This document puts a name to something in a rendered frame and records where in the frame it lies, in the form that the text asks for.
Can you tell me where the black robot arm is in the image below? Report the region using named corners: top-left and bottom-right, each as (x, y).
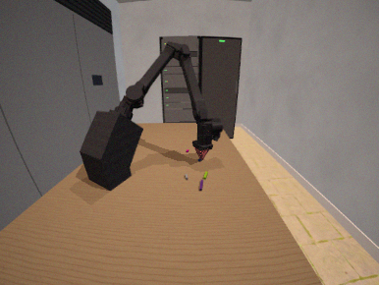
top-left (109, 41), bottom-right (223, 145)

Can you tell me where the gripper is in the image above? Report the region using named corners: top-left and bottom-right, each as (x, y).
top-left (192, 134), bottom-right (213, 160)

